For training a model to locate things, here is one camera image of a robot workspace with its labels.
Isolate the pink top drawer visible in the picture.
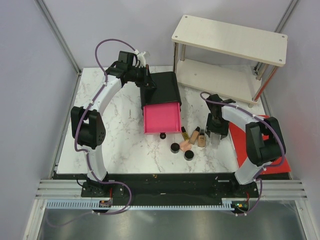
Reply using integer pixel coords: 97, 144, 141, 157
143, 101, 182, 135

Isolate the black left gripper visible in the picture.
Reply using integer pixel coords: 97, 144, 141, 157
127, 65, 156, 89

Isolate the black round jar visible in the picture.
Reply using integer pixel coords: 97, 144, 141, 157
184, 150, 195, 161
170, 142, 180, 154

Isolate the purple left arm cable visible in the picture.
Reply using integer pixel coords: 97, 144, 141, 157
44, 39, 141, 227

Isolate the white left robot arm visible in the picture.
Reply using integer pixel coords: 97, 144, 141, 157
70, 64, 156, 197

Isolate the white two-tier shelf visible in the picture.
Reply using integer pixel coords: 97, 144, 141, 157
171, 15, 288, 106

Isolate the black drawer cabinet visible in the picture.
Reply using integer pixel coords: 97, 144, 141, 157
139, 71, 182, 111

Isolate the white cable duct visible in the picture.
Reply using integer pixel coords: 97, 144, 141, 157
45, 199, 250, 211

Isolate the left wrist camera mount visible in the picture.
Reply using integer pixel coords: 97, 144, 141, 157
134, 49, 150, 67

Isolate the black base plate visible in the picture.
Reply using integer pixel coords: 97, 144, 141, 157
51, 172, 292, 207

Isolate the beige foundation tube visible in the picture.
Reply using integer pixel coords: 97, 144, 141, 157
188, 126, 201, 145

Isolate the red board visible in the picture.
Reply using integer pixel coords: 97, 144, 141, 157
229, 115, 291, 175

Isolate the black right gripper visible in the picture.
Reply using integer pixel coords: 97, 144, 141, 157
204, 112, 230, 139

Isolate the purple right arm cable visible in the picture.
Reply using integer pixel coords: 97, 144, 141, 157
199, 91, 286, 216

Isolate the gold black lipstick case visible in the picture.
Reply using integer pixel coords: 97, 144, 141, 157
181, 126, 190, 141

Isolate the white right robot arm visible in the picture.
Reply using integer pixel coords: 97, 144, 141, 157
200, 92, 286, 197

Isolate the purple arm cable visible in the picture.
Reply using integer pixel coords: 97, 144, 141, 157
199, 91, 286, 216
44, 39, 141, 227

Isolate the beige foundation bottle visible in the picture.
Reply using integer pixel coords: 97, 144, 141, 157
197, 129, 206, 148

